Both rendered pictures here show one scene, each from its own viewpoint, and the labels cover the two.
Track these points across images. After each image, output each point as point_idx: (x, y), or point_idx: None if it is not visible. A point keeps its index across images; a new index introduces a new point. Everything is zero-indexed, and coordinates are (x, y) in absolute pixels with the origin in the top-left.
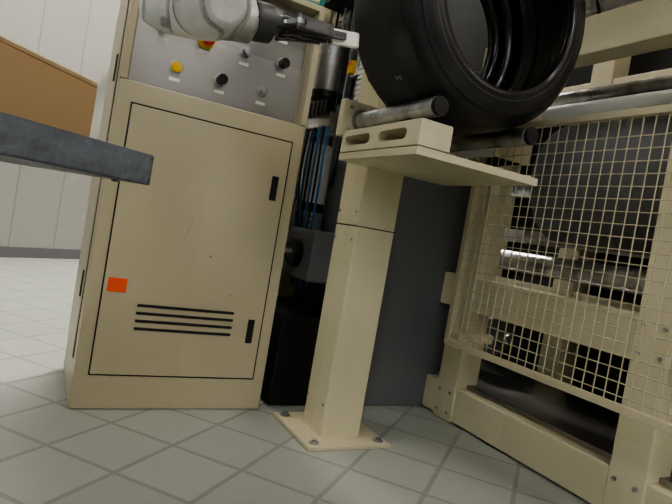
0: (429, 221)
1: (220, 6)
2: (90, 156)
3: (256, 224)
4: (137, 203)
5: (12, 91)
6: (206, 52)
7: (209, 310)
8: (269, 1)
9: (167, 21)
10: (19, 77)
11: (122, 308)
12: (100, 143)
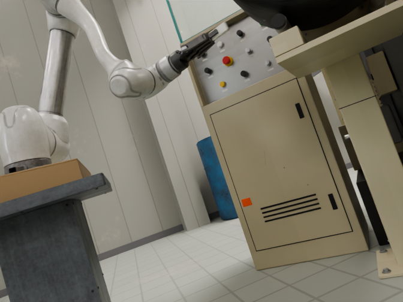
0: None
1: (117, 89)
2: (68, 189)
3: (300, 136)
4: (235, 159)
5: (44, 181)
6: (231, 66)
7: (299, 198)
8: (246, 16)
9: None
10: (44, 175)
11: (254, 213)
12: (71, 183)
